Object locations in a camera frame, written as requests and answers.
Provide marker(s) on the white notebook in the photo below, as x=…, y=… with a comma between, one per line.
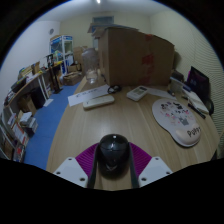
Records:
x=198, y=101

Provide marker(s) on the black pen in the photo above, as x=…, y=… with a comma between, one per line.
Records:
x=196, y=111

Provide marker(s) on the white printed mouse pad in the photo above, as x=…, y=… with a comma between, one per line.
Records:
x=175, y=118

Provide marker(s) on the window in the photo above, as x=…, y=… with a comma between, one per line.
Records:
x=103, y=19

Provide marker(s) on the round wall clock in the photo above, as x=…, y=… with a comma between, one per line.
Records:
x=51, y=31

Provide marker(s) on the small black clip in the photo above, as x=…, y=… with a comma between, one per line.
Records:
x=171, y=93

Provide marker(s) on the ceiling light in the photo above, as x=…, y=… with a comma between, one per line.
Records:
x=98, y=1

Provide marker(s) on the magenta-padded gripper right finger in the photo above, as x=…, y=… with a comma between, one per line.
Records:
x=155, y=170

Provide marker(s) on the cluttered wooden side desk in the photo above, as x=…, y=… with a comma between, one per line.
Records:
x=30, y=83

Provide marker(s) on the white remote control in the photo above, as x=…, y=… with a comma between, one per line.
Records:
x=137, y=93

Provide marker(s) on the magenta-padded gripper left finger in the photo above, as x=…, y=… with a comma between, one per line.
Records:
x=71, y=171

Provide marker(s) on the blue and white claw machine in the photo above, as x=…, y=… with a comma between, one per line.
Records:
x=61, y=48

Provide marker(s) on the long white flat device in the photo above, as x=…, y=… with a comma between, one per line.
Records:
x=98, y=102

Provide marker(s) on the large brown cardboard box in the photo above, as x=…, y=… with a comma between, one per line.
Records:
x=133, y=56

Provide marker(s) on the black bag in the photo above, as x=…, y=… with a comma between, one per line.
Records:
x=178, y=76

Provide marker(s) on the flat grey cardboard sheets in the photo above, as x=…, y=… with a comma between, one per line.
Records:
x=100, y=28

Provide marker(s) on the clear plastic cup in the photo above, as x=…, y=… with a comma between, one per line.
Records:
x=176, y=86

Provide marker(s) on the white printed paper sheet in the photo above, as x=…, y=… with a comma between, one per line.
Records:
x=161, y=93

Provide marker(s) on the black computer mouse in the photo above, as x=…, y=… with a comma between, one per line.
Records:
x=112, y=153

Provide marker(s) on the open cardboard box on floor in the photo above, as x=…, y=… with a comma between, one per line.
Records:
x=72, y=79

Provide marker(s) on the clear plastic jar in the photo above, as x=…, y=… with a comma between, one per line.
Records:
x=90, y=65

